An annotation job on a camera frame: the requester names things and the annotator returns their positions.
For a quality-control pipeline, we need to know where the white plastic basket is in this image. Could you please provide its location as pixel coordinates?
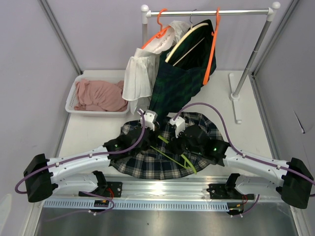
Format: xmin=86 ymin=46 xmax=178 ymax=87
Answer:
xmin=65 ymin=73 xmax=130 ymax=118

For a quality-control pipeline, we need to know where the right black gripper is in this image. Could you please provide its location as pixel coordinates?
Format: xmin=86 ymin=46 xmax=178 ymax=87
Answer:
xmin=165 ymin=128 xmax=203 ymax=156

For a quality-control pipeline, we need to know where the cream hanger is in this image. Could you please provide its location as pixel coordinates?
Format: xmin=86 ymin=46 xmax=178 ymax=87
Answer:
xmin=165 ymin=9 xmax=209 ymax=67

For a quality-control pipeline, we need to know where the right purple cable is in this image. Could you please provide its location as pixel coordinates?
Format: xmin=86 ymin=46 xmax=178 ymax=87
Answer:
xmin=172 ymin=102 xmax=315 ymax=218

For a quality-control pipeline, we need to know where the white clothes rack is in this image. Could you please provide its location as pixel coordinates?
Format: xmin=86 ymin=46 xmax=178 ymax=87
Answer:
xmin=140 ymin=1 xmax=281 ymax=123

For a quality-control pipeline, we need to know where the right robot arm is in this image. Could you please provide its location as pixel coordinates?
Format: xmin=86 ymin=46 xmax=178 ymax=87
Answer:
xmin=169 ymin=121 xmax=314 ymax=209

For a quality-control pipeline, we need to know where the white ruffled dress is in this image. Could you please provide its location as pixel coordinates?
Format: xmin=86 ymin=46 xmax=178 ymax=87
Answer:
xmin=122 ymin=21 xmax=190 ymax=114

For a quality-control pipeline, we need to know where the lime green hanger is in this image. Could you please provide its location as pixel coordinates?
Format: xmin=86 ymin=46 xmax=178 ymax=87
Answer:
xmin=151 ymin=146 xmax=197 ymax=174

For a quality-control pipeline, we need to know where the slotted cable duct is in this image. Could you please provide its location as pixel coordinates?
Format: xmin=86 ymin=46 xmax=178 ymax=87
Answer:
xmin=43 ymin=199 xmax=229 ymax=212

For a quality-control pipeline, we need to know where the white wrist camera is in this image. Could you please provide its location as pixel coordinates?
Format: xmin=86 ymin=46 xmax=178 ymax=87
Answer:
xmin=169 ymin=116 xmax=186 ymax=138
xmin=137 ymin=109 xmax=158 ymax=131

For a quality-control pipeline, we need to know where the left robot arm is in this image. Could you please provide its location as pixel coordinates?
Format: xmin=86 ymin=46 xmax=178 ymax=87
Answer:
xmin=22 ymin=126 xmax=157 ymax=203

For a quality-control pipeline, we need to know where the orange hanger with dress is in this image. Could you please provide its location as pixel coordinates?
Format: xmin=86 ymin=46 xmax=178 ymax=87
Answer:
xmin=141 ymin=5 xmax=171 ymax=50

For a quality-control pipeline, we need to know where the navy white plaid skirt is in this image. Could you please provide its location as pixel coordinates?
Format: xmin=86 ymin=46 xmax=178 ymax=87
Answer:
xmin=111 ymin=112 xmax=223 ymax=180

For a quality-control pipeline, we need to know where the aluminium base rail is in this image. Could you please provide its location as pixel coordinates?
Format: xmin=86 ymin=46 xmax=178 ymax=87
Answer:
xmin=56 ymin=175 xmax=279 ymax=203

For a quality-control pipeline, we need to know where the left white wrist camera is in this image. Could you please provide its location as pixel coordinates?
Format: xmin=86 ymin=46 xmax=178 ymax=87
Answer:
xmin=137 ymin=109 xmax=158 ymax=131

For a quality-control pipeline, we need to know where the dark green plaid skirt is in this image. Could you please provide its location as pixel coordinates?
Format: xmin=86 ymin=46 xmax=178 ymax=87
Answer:
xmin=149 ymin=20 xmax=217 ymax=123

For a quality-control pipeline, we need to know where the pink garment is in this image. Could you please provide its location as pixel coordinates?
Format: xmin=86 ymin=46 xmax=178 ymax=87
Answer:
xmin=74 ymin=79 xmax=128 ymax=112

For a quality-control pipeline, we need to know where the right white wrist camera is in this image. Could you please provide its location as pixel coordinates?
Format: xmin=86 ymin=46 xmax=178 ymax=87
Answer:
xmin=169 ymin=116 xmax=186 ymax=138

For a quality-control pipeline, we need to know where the empty orange hanger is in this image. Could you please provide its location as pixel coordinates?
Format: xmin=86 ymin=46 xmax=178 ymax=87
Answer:
xmin=203 ymin=7 xmax=221 ymax=85

